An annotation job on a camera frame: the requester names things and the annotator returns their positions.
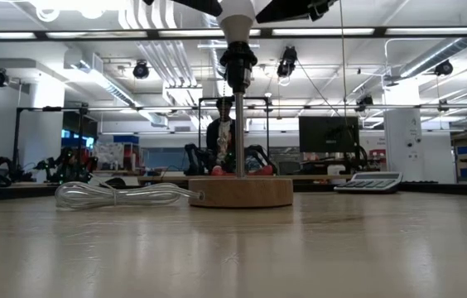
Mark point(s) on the wooden base table lamp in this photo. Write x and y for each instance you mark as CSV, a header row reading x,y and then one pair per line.
x,y
239,192

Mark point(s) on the person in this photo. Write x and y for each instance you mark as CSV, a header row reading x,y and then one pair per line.
x,y
217,140

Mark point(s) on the white globe lightbulb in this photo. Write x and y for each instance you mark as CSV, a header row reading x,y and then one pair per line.
x,y
237,22

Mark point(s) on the grey desk calculator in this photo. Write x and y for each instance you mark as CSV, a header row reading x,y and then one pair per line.
x,y
368,184

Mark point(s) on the black computer monitor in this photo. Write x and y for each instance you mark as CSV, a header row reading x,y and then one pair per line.
x,y
328,134

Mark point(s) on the black aluminium frame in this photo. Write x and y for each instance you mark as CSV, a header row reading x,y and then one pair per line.
x,y
379,32

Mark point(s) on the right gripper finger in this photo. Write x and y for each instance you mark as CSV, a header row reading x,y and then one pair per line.
x,y
287,10
200,5

